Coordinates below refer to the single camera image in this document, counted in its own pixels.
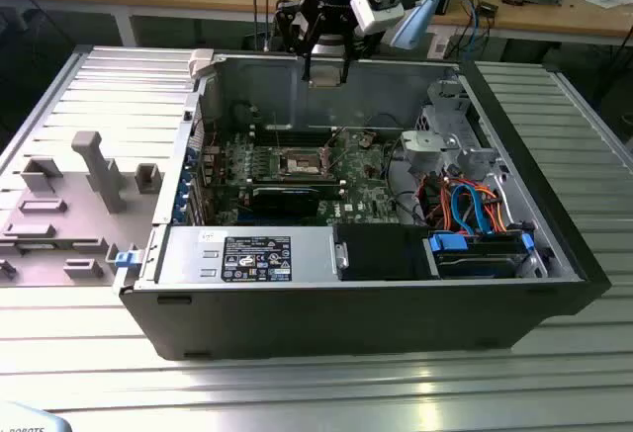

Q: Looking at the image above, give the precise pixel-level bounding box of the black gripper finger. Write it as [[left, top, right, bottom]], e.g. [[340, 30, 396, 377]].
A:
[[320, 5, 359, 82], [274, 0, 323, 83]]

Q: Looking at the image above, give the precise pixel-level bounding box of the silver Intel CPU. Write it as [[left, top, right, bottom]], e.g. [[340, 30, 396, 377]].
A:
[[309, 65, 347, 89]]

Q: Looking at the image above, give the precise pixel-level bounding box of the metal socket cover frame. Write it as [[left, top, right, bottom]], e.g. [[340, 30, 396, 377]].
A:
[[319, 130, 356, 176]]

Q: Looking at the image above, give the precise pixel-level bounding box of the CPU socket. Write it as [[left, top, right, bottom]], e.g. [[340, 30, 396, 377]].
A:
[[275, 147, 328, 180]]

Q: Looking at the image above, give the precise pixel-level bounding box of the black plastic bay cover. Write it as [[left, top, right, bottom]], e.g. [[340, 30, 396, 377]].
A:
[[333, 223, 432, 283]]

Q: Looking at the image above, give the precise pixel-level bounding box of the green Dell motherboard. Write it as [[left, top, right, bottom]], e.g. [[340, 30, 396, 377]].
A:
[[197, 128, 403, 228]]

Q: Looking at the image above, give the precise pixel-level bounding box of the grey metal drive cage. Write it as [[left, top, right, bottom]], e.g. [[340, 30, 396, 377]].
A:
[[400, 78, 500, 176]]

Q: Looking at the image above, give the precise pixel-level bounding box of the black Nvidia graphics card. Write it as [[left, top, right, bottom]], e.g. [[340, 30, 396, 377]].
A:
[[249, 185, 321, 216]]

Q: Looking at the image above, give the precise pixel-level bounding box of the grey parts rack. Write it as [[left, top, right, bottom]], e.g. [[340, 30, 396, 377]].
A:
[[0, 130, 164, 289]]

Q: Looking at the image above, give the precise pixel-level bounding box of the grey power supply unit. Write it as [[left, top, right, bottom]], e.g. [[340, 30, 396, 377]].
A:
[[155, 226, 342, 286]]

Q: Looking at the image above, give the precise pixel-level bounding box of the hard disk in blue carrier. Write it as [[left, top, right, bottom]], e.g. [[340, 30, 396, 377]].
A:
[[427, 232, 536, 281]]

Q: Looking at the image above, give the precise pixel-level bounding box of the black open PC case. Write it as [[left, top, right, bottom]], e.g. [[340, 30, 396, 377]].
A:
[[117, 50, 612, 362]]

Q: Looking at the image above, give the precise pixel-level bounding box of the blue plastic latch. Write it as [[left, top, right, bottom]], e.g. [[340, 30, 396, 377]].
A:
[[114, 249, 142, 271]]

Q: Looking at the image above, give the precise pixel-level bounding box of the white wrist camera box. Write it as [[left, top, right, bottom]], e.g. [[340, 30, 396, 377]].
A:
[[349, 0, 406, 37]]

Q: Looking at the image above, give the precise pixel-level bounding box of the blue network cable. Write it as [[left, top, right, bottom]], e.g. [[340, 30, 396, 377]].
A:
[[468, 0, 491, 60]]

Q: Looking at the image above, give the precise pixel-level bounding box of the orange wire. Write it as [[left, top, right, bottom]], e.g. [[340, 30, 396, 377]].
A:
[[437, 179, 452, 231], [487, 189, 520, 231]]

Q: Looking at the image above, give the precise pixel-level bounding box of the blue flat wire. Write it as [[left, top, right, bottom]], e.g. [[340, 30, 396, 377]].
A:
[[448, 178, 496, 238]]

